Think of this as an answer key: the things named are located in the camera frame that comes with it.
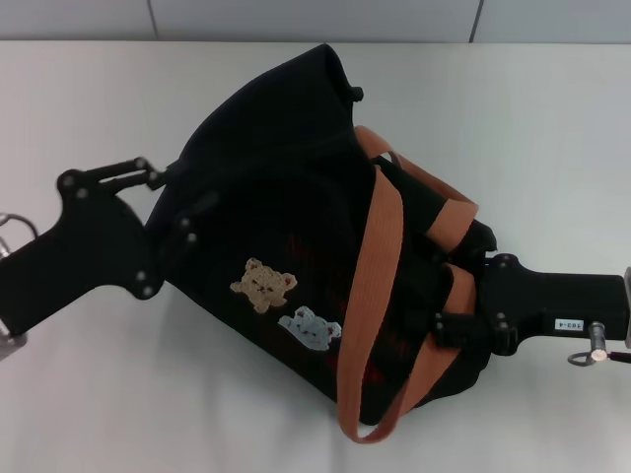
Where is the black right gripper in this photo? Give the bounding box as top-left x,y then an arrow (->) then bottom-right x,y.
432,219 -> 631,357

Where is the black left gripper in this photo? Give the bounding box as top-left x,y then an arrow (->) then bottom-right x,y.
0,156 -> 221,336

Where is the black bag with orange straps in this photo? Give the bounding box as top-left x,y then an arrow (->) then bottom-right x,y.
147,42 -> 497,433

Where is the silver gripper cable connector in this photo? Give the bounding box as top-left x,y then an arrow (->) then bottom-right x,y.
566,319 -> 631,369

